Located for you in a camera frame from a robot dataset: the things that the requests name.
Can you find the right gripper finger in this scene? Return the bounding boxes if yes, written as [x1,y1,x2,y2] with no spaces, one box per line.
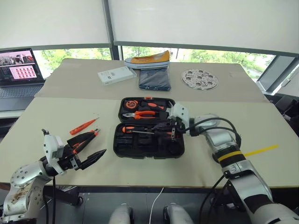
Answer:
[153,121,174,131]
[157,129,174,141]

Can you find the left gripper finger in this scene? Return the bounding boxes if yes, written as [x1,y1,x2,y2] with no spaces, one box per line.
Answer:
[66,132,97,156]
[80,148,107,170]

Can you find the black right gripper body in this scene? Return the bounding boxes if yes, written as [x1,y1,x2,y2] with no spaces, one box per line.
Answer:
[166,118,188,141]

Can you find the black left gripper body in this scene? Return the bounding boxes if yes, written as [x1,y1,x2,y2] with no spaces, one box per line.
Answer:
[57,145,83,172]

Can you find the black plastic tool case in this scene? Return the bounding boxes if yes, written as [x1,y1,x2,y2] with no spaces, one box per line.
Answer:
[113,96,185,160]

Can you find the orange tester pen screwdriver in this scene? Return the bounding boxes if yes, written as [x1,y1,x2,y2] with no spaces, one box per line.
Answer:
[69,117,100,136]

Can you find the orange and black screwdriver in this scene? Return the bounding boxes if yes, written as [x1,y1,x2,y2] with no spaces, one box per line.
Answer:
[120,126,155,135]

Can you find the orange and black tape measure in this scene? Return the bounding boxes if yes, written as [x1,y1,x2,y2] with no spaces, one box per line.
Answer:
[123,99,139,110]

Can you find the dark folded cloth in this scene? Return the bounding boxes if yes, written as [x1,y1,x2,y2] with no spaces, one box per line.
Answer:
[138,67,172,91]

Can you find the beige cardboard sheet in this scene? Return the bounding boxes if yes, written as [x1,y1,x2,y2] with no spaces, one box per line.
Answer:
[34,57,270,104]

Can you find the round perforated metal plate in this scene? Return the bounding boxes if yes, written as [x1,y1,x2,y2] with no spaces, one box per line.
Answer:
[180,68,220,90]

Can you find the grey rounded robot leg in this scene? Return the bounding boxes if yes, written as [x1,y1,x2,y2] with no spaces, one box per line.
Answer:
[163,203,195,224]
[108,203,134,224]

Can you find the yellow canvas shoe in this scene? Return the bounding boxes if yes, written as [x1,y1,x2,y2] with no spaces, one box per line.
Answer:
[123,50,171,69]

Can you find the white cardboard box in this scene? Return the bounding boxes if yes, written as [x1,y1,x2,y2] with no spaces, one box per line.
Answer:
[97,65,137,86]

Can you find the yellow tape strip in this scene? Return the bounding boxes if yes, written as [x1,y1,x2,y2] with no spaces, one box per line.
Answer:
[243,144,279,158]

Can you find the open laptop computer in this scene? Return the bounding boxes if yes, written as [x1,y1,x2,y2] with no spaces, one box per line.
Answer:
[0,48,45,112]

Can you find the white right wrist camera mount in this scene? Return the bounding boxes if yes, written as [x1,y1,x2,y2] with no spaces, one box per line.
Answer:
[168,102,190,132]

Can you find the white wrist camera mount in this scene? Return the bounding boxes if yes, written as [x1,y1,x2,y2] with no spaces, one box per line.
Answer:
[41,129,68,175]
[168,102,190,132]

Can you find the orange handled pliers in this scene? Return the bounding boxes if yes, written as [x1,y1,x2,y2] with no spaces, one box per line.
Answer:
[122,110,157,120]

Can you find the orange and black handled tool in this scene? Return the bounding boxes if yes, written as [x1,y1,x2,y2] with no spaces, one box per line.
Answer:
[139,101,165,111]

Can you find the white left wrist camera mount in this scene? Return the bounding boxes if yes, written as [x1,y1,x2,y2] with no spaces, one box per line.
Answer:
[41,129,68,175]

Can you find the black table bracket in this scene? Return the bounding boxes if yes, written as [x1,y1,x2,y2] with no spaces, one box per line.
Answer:
[43,185,83,206]

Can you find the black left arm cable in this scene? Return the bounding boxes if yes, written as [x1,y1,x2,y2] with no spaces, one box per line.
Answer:
[43,175,57,224]

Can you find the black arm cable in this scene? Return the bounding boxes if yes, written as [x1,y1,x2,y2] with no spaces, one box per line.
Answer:
[43,175,57,224]
[181,117,242,224]

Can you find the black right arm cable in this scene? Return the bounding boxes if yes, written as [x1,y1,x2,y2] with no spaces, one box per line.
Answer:
[181,117,242,224]

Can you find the thin white cable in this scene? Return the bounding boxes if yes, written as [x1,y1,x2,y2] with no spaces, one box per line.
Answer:
[149,186,164,224]

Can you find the grey open window frame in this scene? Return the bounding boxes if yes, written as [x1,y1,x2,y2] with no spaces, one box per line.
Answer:
[256,55,299,95]

